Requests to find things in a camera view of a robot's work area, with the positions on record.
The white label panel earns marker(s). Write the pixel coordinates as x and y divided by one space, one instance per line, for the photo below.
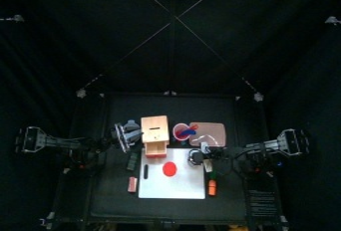
262 204

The blue toy utensil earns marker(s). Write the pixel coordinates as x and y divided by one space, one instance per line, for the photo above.
190 131

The silver frame clamp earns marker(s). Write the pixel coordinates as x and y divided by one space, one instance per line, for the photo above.
16 18
258 96
81 93
332 20

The dark green toy block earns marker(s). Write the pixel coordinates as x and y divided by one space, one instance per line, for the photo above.
133 161

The wooden drawer box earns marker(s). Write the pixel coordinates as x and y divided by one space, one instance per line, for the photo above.
156 128

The pink plastic tray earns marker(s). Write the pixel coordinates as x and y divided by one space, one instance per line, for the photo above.
213 132

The small green toy block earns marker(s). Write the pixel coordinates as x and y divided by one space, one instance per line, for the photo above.
213 175

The pink toy block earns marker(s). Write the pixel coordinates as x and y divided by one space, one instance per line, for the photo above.
133 184

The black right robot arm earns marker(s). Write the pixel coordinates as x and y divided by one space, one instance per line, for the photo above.
275 145

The wooden drawer with pink front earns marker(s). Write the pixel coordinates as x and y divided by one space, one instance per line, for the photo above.
157 149

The red dough disc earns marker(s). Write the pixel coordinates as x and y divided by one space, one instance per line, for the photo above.
170 169

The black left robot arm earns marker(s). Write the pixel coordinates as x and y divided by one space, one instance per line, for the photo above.
54 141

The orange toy block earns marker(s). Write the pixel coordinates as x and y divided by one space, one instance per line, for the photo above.
212 187

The white cutting board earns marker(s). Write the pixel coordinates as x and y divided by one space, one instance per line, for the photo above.
177 185

